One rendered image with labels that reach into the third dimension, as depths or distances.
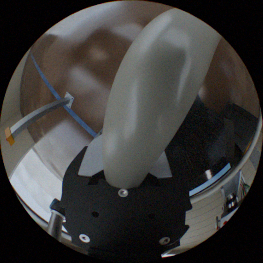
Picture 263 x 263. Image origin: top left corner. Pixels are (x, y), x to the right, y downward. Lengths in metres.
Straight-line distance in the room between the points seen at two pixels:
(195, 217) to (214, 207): 1.19
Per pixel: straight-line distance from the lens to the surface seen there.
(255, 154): 1.49
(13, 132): 1.01
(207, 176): 0.55
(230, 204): 0.85
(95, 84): 1.09
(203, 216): 6.01
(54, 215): 0.83
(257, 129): 0.42
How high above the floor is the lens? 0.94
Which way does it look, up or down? 60 degrees down
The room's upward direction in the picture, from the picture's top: 167 degrees counter-clockwise
